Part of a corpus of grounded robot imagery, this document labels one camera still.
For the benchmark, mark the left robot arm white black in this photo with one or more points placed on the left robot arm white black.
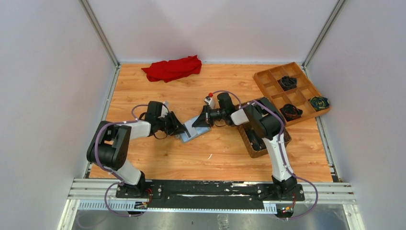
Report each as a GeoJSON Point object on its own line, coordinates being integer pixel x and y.
{"type": "Point", "coordinates": [109, 146]}

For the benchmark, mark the woven wicker basket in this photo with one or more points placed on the woven wicker basket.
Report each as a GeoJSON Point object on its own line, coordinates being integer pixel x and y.
{"type": "Point", "coordinates": [241, 129]}

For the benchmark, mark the black cards in basket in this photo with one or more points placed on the black cards in basket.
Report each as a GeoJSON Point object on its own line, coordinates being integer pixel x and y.
{"type": "Point", "coordinates": [255, 141]}

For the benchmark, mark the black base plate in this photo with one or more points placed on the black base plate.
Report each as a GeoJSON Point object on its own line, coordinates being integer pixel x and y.
{"type": "Point", "coordinates": [185, 194]}

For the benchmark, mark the wooden compartment tray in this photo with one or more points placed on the wooden compartment tray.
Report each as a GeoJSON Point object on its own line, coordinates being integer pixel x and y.
{"type": "Point", "coordinates": [267, 82]}

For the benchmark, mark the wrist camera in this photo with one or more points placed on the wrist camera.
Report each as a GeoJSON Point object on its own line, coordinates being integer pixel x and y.
{"type": "Point", "coordinates": [210, 101]}
{"type": "Point", "coordinates": [164, 109]}

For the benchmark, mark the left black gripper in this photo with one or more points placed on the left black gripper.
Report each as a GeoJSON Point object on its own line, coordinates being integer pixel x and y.
{"type": "Point", "coordinates": [170, 121]}

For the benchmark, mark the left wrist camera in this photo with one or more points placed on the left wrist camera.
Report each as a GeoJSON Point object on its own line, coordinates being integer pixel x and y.
{"type": "Point", "coordinates": [164, 109]}

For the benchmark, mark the blue yellow rolled tie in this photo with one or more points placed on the blue yellow rolled tie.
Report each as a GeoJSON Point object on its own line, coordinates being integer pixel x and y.
{"type": "Point", "coordinates": [319, 103]}

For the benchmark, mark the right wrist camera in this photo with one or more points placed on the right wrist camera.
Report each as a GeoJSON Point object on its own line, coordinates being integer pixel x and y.
{"type": "Point", "coordinates": [210, 101]}

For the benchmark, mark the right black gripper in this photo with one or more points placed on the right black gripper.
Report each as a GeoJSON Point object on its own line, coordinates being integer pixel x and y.
{"type": "Point", "coordinates": [208, 115]}

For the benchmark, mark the black rolled belt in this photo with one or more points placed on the black rolled belt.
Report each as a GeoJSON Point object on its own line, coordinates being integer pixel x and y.
{"type": "Point", "coordinates": [288, 83]}

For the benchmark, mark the aluminium frame rail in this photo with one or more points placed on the aluminium frame rail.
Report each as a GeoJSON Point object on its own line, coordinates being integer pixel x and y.
{"type": "Point", "coordinates": [99, 194]}

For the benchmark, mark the dark brown rolled belt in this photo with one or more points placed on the dark brown rolled belt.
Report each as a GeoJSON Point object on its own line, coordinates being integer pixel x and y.
{"type": "Point", "coordinates": [291, 112]}

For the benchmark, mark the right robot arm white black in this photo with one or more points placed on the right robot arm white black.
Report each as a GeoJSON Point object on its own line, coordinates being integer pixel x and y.
{"type": "Point", "coordinates": [267, 124]}

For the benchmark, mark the red cloth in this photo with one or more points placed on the red cloth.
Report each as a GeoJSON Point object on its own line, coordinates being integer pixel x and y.
{"type": "Point", "coordinates": [173, 69]}

